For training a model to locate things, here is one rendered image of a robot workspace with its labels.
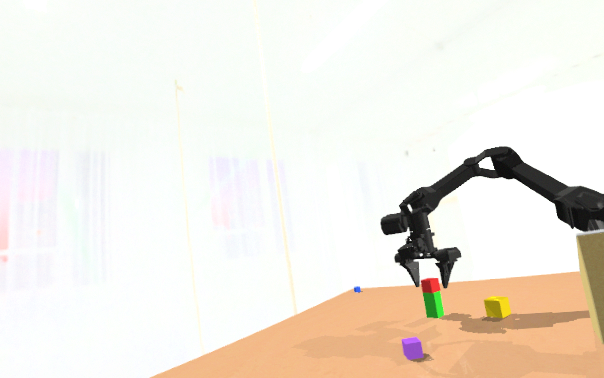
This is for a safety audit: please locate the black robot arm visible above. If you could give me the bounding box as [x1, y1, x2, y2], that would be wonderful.
[380, 146, 604, 262]

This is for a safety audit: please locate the red block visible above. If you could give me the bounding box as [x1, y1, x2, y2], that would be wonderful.
[421, 278, 440, 293]

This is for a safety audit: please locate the purple block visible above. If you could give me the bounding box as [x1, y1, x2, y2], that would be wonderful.
[401, 337, 424, 360]

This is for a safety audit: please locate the green block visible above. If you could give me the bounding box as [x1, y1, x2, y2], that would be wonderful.
[425, 302, 445, 318]
[422, 291, 442, 306]

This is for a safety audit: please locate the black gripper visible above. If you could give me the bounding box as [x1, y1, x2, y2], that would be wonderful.
[394, 229, 462, 289]

